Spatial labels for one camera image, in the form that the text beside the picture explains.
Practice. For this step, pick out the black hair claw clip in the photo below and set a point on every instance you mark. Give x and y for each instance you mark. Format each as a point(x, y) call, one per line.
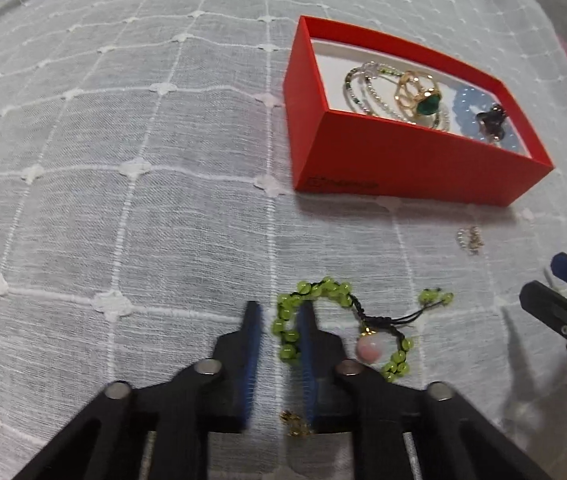
point(491, 122)

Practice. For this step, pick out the small gold earring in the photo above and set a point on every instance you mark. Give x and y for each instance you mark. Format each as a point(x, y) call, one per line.
point(297, 426)

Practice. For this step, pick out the green bead bracelet pink pendant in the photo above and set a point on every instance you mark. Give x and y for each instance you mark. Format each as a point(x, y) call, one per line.
point(367, 349)

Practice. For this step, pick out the gold cage ring green stone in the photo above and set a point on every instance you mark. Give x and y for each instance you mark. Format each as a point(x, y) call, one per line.
point(417, 94)

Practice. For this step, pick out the red cardboard box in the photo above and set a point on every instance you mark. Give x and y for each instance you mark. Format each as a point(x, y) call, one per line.
point(334, 151)

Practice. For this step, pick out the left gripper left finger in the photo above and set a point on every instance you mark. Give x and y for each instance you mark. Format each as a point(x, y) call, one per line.
point(161, 431)

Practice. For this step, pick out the grey checked bedspread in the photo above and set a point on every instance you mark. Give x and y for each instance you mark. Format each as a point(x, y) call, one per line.
point(145, 197)

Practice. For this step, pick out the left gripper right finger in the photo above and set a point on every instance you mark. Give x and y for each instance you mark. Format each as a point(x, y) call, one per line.
point(399, 432)

